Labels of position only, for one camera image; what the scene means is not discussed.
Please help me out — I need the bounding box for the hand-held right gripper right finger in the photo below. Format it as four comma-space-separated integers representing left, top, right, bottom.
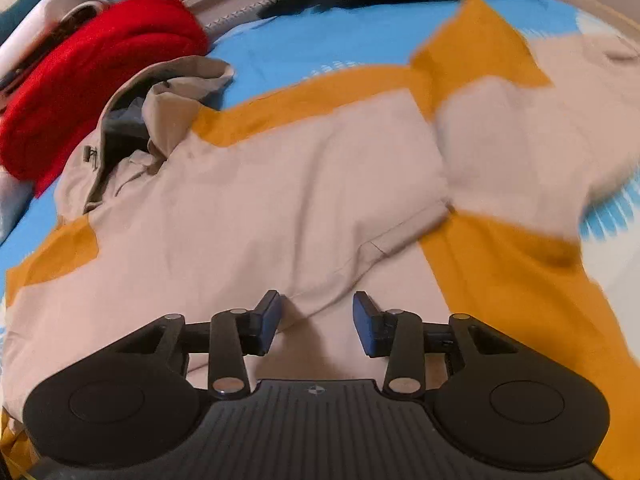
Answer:
352, 290, 521, 397

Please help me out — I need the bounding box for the bed frame edge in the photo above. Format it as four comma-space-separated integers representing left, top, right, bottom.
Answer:
530, 0, 640, 56

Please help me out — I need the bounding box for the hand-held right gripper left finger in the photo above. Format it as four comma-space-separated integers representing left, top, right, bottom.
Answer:
117, 290, 282, 402

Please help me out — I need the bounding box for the blue and white printed bedsheet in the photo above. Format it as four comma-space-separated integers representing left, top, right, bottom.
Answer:
0, 0, 640, 311

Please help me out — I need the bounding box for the beige and yellow jacket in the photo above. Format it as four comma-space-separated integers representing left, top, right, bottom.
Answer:
0, 0, 640, 480

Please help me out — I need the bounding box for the red knitted cloth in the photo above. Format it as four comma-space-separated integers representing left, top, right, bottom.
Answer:
0, 0, 209, 197

